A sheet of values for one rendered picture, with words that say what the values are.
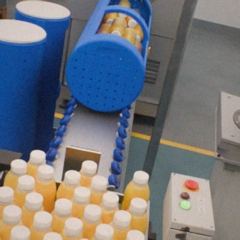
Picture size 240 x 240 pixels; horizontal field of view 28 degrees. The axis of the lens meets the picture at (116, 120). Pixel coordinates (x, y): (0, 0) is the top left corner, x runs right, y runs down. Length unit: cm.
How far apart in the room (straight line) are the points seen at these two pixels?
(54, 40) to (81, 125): 87
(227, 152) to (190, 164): 190
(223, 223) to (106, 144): 49
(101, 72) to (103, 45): 10
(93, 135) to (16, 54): 61
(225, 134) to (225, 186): 21
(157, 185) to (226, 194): 150
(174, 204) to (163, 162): 226
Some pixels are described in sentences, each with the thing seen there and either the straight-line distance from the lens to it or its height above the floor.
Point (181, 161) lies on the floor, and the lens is 349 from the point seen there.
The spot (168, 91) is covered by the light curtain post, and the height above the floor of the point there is 64.
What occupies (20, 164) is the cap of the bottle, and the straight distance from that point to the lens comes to 124.
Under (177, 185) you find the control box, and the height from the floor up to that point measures 110.
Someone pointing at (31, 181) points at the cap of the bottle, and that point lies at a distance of 119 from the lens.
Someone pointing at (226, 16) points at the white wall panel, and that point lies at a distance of 653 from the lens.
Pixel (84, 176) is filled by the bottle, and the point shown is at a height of 105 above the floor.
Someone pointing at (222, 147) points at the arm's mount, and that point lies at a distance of 158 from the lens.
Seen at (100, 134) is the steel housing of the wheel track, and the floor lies 93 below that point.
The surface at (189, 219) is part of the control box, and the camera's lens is 114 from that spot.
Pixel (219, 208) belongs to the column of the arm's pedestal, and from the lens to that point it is 176.
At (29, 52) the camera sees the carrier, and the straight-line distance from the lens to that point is 216.
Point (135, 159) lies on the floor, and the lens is 338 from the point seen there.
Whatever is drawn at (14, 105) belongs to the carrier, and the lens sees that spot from 225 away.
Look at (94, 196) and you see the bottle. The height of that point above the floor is 105.
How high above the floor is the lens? 178
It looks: 28 degrees down
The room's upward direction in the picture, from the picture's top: 11 degrees clockwise
